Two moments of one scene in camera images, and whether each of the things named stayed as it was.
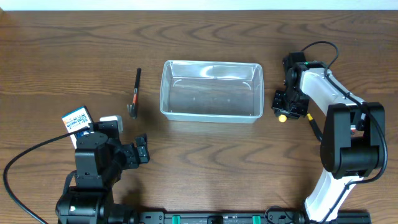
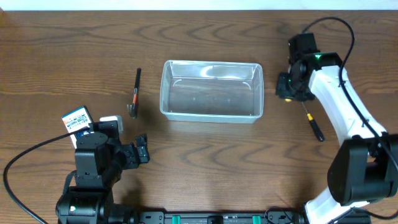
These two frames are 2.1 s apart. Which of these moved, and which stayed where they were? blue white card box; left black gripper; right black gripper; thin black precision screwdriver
Moved: right black gripper
Stayed: thin black precision screwdriver; blue white card box; left black gripper
